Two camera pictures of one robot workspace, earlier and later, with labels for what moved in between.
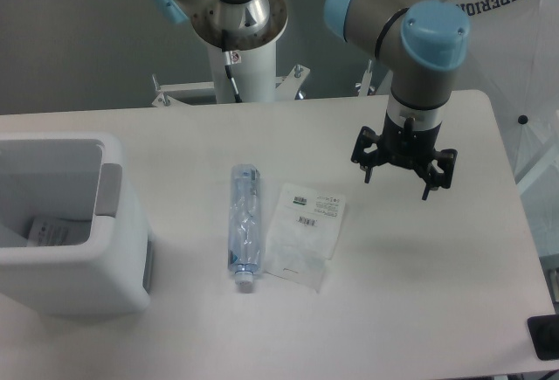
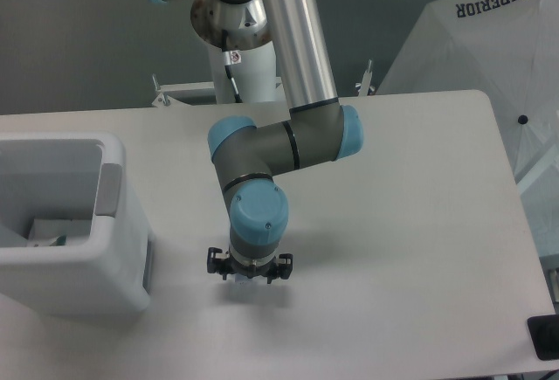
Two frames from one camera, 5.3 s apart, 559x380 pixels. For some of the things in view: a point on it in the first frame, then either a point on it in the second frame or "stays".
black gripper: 408,146 → 223,263
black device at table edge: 544,335 stays
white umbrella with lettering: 513,57 stays
